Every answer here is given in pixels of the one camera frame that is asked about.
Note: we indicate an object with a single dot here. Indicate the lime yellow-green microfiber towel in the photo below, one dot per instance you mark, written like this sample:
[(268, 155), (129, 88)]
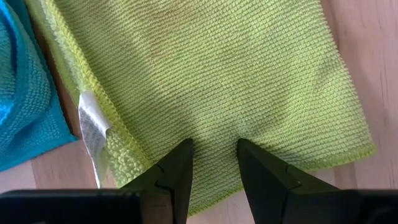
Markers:
[(202, 77)]

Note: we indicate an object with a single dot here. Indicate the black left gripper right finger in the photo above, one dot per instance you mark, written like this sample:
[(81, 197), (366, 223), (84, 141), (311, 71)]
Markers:
[(264, 180)]

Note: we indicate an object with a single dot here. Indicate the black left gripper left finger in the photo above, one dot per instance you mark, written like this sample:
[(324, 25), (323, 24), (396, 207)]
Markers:
[(174, 174)]

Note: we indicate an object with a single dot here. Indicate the blue microfiber towel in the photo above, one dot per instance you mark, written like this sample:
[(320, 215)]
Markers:
[(25, 109)]

